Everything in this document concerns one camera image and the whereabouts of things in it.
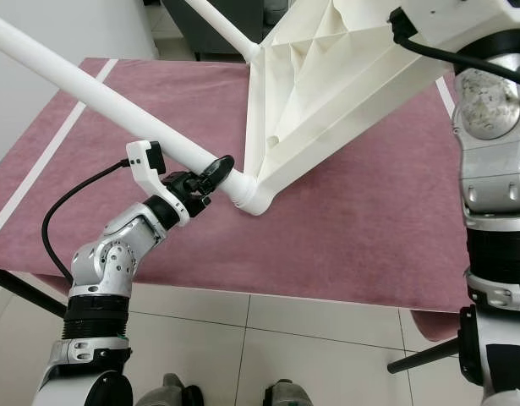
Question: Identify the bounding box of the maroon table cloth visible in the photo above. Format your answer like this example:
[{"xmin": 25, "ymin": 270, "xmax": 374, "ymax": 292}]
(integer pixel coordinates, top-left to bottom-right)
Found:
[{"xmin": 0, "ymin": 58, "xmax": 520, "ymax": 341}]

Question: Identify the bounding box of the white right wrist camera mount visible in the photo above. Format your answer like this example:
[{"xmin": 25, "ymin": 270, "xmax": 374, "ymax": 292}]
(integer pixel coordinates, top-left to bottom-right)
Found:
[{"xmin": 412, "ymin": 0, "xmax": 520, "ymax": 52}]

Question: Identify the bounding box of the dark grey armchair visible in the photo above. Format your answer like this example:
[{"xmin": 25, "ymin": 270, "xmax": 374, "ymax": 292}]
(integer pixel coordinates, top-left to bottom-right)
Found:
[{"xmin": 162, "ymin": 0, "xmax": 294, "ymax": 62}]

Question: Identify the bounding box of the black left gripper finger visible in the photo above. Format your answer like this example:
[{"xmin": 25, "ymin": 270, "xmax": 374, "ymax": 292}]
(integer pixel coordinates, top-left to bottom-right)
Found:
[{"xmin": 199, "ymin": 155, "xmax": 236, "ymax": 195}]

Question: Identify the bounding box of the grey robot left foot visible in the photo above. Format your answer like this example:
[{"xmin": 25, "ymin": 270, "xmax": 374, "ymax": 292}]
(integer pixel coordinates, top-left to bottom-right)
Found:
[{"xmin": 137, "ymin": 374, "xmax": 205, "ymax": 406}]

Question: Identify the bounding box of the grey robot foot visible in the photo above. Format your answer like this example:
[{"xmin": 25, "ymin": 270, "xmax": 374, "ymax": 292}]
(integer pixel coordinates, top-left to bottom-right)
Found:
[
  {"xmin": 137, "ymin": 374, "xmax": 205, "ymax": 406},
  {"xmin": 264, "ymin": 381, "xmax": 315, "ymax": 406}
]

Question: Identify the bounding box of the grey robot right foot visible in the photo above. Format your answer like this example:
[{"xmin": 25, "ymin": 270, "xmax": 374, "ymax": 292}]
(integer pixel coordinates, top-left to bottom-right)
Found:
[{"xmin": 264, "ymin": 381, "xmax": 315, "ymax": 406}]

